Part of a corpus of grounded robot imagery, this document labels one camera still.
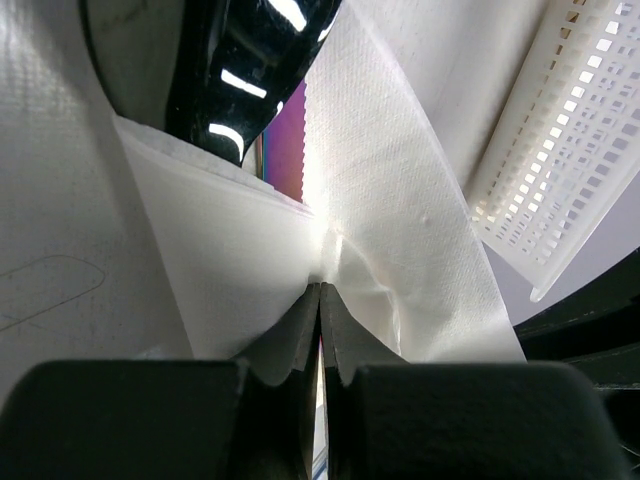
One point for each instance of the black metal spoon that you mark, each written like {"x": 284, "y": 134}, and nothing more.
{"x": 238, "y": 63}

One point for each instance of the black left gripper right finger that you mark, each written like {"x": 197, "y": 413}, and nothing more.
{"x": 392, "y": 419}

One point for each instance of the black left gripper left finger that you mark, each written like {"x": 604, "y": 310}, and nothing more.
{"x": 248, "y": 417}

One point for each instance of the white perforated plastic basket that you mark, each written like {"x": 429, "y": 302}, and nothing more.
{"x": 567, "y": 143}

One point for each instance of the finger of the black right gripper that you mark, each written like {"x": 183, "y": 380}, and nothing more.
{"x": 595, "y": 329}

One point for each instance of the white paper napkin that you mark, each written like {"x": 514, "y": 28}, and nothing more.
{"x": 382, "y": 218}

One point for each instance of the iridescent rainbow steak knife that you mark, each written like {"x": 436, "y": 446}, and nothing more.
{"x": 283, "y": 145}

